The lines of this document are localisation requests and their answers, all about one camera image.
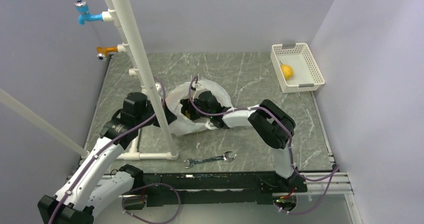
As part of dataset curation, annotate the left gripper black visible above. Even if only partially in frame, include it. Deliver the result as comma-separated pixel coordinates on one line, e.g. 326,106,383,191
136,98,178,129

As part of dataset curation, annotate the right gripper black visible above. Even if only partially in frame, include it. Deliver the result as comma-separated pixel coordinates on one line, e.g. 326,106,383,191
175,97,213,123

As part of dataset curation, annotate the translucent white plastic bag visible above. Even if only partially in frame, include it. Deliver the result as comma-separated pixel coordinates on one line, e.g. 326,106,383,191
165,79,233,136

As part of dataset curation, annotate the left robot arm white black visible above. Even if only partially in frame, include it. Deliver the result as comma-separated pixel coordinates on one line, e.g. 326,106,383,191
37,92,159,224

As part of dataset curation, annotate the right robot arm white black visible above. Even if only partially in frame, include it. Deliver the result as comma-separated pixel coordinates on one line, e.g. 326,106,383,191
179,91,296,192

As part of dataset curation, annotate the silver open-end wrench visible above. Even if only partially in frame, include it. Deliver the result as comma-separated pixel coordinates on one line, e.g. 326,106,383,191
183,151,237,169

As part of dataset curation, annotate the orange plastic faucet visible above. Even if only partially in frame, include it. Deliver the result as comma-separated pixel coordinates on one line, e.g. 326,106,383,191
96,46,119,61

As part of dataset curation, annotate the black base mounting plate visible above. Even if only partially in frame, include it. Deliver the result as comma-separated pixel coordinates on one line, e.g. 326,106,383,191
124,171,308,210

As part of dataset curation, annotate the white perforated plastic basket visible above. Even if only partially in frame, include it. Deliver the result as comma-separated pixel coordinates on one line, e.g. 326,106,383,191
270,42,326,94

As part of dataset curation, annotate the blue plastic faucet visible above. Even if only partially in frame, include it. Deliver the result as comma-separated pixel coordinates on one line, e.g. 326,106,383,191
74,0,103,26

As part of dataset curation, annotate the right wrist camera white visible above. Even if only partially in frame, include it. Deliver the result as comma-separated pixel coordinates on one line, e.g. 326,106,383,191
190,80,205,92

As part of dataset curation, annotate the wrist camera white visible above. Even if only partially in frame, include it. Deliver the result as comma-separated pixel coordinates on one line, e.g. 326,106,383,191
190,80,205,92
155,82,165,95

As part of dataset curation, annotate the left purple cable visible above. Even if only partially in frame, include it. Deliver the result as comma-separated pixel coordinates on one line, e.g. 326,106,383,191
47,76,181,224

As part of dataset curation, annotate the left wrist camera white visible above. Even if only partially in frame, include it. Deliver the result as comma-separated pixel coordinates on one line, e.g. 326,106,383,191
155,82,165,95

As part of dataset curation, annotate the white PVC pipe frame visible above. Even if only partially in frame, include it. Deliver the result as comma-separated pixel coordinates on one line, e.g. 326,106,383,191
0,0,179,160

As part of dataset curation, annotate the aluminium rail frame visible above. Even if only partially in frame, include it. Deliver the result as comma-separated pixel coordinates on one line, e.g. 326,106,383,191
99,170,352,215

